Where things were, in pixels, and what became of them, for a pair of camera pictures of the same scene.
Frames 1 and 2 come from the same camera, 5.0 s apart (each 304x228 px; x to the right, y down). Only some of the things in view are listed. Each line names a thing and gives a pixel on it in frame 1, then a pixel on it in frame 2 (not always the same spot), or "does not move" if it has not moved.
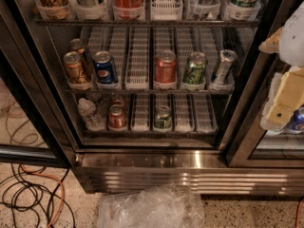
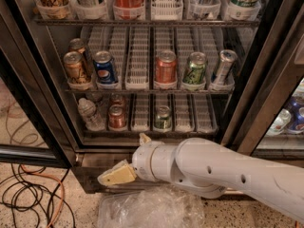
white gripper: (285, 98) to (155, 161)
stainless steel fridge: (146, 89) does not move
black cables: (27, 190) does not move
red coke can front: (117, 117) does not move
